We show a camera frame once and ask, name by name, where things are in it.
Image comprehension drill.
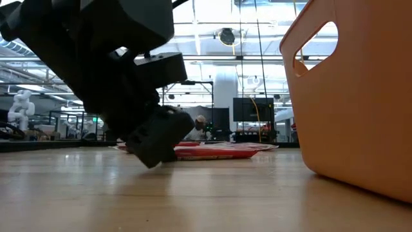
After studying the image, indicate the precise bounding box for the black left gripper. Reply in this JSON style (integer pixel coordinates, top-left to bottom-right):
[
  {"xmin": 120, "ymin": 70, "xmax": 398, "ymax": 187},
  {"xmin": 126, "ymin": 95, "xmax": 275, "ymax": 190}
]
[{"xmin": 73, "ymin": 51, "xmax": 196, "ymax": 169}]

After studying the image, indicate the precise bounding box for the red Orville Redenbacher popcorn bag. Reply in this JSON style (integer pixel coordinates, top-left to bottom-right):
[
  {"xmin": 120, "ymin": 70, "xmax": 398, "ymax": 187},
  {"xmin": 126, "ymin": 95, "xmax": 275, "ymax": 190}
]
[
  {"xmin": 201, "ymin": 141, "xmax": 245, "ymax": 148},
  {"xmin": 111, "ymin": 141, "xmax": 202, "ymax": 153},
  {"xmin": 225, "ymin": 142, "xmax": 279, "ymax": 151},
  {"xmin": 173, "ymin": 146, "xmax": 260, "ymax": 162}
]

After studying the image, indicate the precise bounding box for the orange plastic basket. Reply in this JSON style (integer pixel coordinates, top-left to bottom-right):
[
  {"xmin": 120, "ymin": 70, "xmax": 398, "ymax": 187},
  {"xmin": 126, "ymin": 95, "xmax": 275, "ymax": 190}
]
[{"xmin": 279, "ymin": 0, "xmax": 412, "ymax": 204}]

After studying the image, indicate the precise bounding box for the person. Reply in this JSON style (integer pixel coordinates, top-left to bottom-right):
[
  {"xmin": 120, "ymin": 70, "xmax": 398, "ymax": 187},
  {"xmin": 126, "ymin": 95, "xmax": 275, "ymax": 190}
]
[{"xmin": 188, "ymin": 114, "xmax": 211, "ymax": 142}]

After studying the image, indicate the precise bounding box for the black monitor screen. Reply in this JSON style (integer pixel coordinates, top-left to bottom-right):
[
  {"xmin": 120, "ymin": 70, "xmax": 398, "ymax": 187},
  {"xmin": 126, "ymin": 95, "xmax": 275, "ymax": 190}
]
[
  {"xmin": 211, "ymin": 107, "xmax": 231, "ymax": 133},
  {"xmin": 232, "ymin": 97, "xmax": 275, "ymax": 122}
]

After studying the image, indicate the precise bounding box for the white building column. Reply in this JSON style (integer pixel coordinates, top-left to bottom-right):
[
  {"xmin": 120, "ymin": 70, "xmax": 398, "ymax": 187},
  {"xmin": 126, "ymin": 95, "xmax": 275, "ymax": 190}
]
[{"xmin": 214, "ymin": 66, "xmax": 239, "ymax": 131}]

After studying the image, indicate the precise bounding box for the white humanoid robot figure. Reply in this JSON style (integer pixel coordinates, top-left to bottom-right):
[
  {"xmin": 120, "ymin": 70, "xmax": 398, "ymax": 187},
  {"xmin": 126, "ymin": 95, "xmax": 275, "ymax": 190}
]
[{"xmin": 6, "ymin": 89, "xmax": 36, "ymax": 132}]

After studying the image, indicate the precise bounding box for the black distant rig frame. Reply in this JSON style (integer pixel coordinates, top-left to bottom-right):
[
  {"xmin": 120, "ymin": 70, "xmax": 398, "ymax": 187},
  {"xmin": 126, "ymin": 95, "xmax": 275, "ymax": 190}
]
[{"xmin": 160, "ymin": 79, "xmax": 215, "ymax": 142}]

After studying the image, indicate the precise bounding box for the black metal table frame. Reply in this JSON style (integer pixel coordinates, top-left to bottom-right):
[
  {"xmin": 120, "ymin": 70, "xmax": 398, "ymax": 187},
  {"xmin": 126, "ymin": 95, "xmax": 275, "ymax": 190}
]
[{"xmin": 0, "ymin": 140, "xmax": 120, "ymax": 153}]

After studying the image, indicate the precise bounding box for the black ceiling cable reel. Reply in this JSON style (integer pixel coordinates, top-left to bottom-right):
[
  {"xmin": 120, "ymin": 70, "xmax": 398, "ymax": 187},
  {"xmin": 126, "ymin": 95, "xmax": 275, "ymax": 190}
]
[{"xmin": 218, "ymin": 27, "xmax": 238, "ymax": 47}]

